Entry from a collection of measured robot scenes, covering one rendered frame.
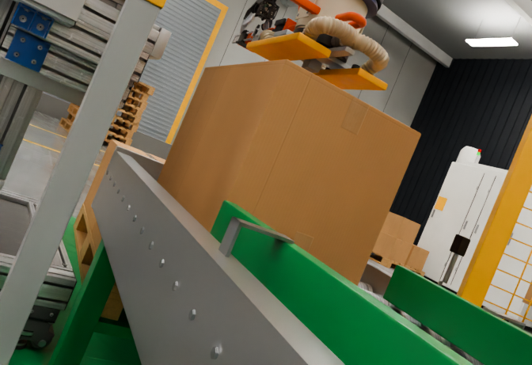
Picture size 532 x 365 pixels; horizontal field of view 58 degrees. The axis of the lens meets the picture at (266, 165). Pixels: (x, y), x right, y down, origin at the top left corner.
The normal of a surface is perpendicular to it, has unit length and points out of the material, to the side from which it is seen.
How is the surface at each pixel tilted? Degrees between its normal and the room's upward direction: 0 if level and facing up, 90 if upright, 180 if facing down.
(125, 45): 90
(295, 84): 90
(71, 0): 90
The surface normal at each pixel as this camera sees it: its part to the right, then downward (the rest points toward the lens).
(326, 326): -0.83, -0.36
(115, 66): 0.40, 0.16
